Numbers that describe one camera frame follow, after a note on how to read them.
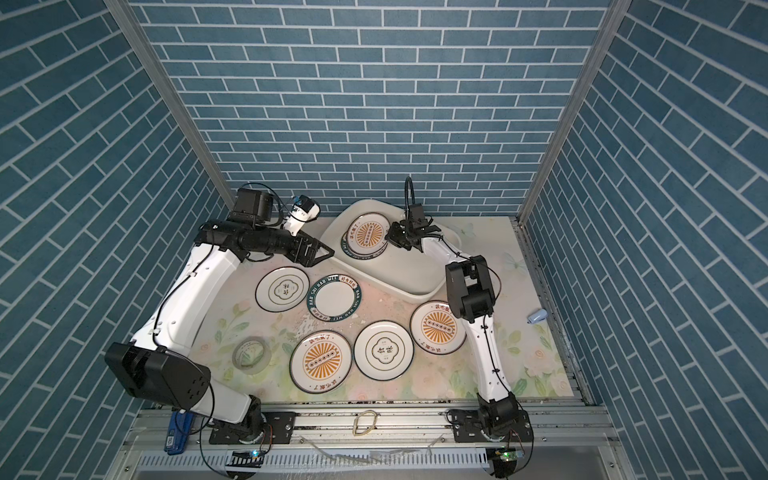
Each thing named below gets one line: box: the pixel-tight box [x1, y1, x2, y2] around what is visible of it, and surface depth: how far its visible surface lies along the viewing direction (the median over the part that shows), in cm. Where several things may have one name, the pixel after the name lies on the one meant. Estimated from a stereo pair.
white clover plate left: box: [255, 266, 310, 313], surface depth 101 cm
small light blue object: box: [527, 308, 548, 324], surface depth 94 cm
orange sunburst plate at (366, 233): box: [346, 212, 391, 255], surface depth 111 cm
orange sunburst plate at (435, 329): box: [410, 300, 467, 355], surface depth 93 cm
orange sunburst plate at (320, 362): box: [289, 330, 353, 395], surface depth 86 cm
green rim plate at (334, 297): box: [307, 273, 363, 322], surface depth 100 cm
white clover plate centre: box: [353, 320, 415, 381], surface depth 88 cm
